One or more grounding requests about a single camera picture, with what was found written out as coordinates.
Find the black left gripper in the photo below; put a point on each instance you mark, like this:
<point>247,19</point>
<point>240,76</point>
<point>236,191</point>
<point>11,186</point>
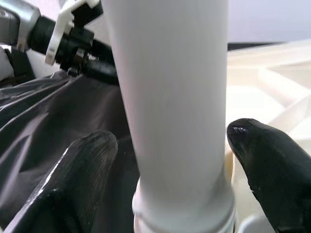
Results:
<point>73,48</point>

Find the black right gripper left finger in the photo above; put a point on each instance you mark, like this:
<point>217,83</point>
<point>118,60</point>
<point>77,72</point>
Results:
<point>68,184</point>

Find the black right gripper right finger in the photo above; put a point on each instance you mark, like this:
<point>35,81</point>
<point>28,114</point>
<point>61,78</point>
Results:
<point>274,170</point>

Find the white plastic table leg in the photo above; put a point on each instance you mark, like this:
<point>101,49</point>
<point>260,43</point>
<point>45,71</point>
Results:
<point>175,97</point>

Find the white plastic children tabletop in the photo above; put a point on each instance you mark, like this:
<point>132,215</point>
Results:
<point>267,85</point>

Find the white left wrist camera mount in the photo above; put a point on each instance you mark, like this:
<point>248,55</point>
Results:
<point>63,21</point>

